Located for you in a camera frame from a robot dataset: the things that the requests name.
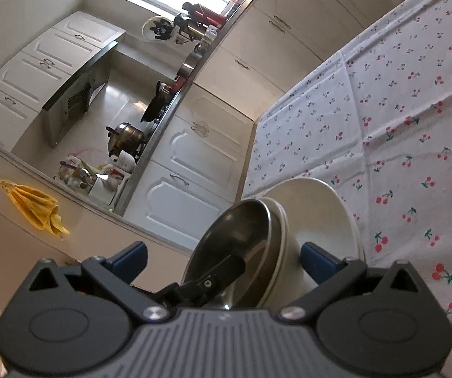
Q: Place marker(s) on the steel range hood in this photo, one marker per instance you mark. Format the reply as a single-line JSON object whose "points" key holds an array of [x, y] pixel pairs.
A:
{"points": [[67, 105]]}

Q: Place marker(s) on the yellow hanging towel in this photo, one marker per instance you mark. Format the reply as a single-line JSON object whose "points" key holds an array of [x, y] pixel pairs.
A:
{"points": [[40, 209]]}

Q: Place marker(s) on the black frying pan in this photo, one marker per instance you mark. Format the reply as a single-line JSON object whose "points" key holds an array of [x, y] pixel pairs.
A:
{"points": [[158, 104]]}

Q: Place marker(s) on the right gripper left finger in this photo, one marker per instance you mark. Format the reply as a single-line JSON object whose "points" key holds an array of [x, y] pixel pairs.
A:
{"points": [[112, 279]]}

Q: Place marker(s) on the brass stock pot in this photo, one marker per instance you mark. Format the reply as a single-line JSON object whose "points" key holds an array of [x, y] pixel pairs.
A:
{"points": [[125, 137]]}

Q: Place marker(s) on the white lower kitchen cabinets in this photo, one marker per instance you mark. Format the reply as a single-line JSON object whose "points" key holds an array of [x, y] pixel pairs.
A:
{"points": [[194, 168]]}

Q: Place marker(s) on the dish rack with items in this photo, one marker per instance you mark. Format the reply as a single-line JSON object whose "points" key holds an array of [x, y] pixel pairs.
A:
{"points": [[102, 185]]}

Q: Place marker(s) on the steel kettle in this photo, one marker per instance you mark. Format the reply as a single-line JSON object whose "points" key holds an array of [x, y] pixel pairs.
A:
{"points": [[189, 28]]}

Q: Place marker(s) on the red thermos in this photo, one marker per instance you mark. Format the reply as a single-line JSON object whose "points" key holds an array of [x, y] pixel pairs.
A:
{"points": [[203, 15]]}

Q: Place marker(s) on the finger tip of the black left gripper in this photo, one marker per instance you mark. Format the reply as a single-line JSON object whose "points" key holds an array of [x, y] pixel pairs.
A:
{"points": [[202, 290]]}

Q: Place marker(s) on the cream bowl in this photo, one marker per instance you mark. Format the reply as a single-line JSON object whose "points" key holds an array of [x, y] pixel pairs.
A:
{"points": [[285, 277]]}

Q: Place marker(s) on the white upper cabinets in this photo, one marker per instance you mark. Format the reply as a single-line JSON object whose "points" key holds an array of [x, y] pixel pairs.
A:
{"points": [[35, 73]]}

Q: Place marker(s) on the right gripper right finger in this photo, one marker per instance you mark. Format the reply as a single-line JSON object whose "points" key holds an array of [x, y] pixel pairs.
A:
{"points": [[333, 277]]}

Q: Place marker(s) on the large white plate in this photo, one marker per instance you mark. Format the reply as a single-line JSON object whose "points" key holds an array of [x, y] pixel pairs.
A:
{"points": [[316, 214]]}

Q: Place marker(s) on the stainless steel bowl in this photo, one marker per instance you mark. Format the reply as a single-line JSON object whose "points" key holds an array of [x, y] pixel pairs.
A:
{"points": [[244, 230]]}

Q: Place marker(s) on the cherry print tablecloth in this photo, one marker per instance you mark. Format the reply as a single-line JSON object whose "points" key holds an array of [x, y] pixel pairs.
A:
{"points": [[375, 122]]}

